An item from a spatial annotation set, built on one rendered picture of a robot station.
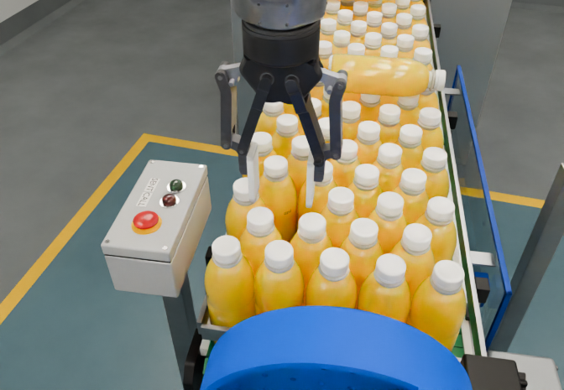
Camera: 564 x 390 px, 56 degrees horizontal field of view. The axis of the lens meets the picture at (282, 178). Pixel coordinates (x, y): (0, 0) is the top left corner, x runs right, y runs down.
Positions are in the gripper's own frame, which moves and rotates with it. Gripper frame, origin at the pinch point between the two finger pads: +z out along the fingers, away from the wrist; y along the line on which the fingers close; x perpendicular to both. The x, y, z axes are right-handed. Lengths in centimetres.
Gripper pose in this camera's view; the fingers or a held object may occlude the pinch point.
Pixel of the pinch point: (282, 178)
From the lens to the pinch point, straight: 62.8
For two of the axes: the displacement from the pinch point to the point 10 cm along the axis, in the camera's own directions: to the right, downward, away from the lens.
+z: 0.0, 7.6, 6.4
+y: 9.9, 1.0, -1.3
